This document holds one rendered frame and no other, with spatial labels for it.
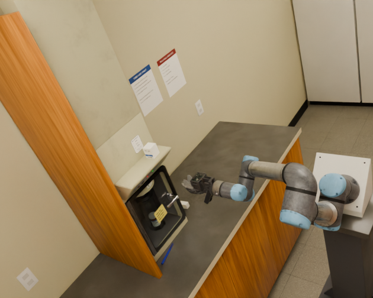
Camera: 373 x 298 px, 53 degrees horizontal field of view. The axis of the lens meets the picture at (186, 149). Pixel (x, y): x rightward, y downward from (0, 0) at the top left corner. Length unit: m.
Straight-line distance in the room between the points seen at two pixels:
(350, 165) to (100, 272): 1.47
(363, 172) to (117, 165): 1.21
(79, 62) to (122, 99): 0.28
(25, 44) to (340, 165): 1.57
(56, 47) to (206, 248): 1.25
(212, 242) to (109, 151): 0.77
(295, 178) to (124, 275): 1.14
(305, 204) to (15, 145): 1.35
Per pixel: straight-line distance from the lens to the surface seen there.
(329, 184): 1.86
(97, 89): 1.68
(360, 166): 2.07
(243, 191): 1.70
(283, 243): 2.88
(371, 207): 2.13
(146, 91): 2.48
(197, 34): 2.92
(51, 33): 1.57
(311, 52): 4.51
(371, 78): 4.48
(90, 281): 2.27
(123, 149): 1.79
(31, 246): 2.14
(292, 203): 1.46
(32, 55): 1.44
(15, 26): 1.43
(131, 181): 1.75
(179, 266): 2.06
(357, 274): 2.40
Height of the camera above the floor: 2.45
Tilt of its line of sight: 31 degrees down
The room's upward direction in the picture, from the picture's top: 21 degrees counter-clockwise
